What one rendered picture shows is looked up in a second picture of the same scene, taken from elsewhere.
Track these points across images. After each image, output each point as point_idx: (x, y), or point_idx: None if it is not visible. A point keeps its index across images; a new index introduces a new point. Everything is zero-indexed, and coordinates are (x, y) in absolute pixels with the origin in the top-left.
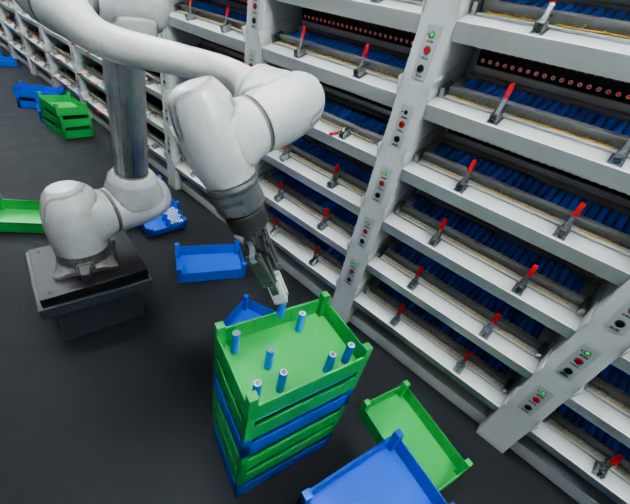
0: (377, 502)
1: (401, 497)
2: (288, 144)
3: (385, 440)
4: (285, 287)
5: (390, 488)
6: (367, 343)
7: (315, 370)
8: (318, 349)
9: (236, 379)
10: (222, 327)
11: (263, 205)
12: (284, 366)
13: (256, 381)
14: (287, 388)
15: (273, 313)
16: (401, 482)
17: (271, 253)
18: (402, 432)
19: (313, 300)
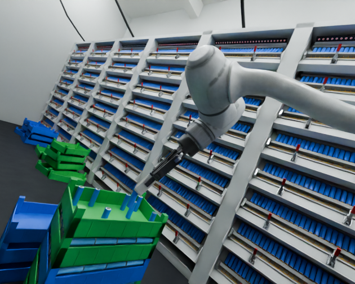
0: (45, 227)
1: (29, 223)
2: (192, 99)
3: (23, 228)
4: (139, 183)
5: (31, 227)
6: (72, 178)
7: (98, 208)
8: (89, 214)
9: (149, 203)
10: (163, 213)
11: (183, 134)
12: (117, 214)
13: (141, 196)
14: (118, 208)
15: (129, 220)
16: (21, 226)
17: (162, 165)
18: (13, 220)
19: (89, 218)
